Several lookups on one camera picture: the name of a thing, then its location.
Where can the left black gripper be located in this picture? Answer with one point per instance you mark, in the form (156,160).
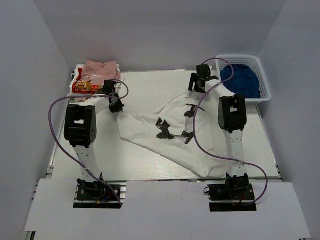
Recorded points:
(118,109)

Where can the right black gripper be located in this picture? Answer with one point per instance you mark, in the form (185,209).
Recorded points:
(195,77)

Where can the pink t-shirt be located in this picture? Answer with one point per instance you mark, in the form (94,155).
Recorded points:
(99,72)

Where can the red cartoon print t-shirt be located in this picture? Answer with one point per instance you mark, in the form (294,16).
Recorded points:
(82,87)

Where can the white t-shirt black print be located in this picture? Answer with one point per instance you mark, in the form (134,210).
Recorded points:
(174,133)

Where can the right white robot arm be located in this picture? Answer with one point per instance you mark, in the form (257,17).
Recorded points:
(232,118)

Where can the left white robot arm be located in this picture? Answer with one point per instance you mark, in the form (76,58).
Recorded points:
(80,127)

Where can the blue t-shirt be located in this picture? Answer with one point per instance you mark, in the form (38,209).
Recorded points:
(244,82)

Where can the white plastic basket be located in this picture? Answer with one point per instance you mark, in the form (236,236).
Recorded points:
(224,71)

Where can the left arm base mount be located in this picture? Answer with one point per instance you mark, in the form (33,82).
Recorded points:
(96,195)

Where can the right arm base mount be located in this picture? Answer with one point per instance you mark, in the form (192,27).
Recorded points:
(235,195)

